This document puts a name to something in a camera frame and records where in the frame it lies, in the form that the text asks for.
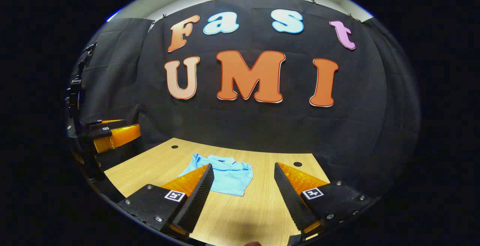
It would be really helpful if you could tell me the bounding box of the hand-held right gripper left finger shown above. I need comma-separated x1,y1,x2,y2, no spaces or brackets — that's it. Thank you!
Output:
117,163,215,236

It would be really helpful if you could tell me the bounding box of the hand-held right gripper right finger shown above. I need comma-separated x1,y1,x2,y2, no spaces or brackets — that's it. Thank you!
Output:
274,162,375,239

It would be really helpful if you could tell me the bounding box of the light blue T-shirt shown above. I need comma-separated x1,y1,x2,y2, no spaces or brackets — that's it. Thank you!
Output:
177,154,254,197

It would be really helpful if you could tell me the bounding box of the black backdrop cloth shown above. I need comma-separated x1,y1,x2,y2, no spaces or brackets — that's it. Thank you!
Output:
69,0,420,201

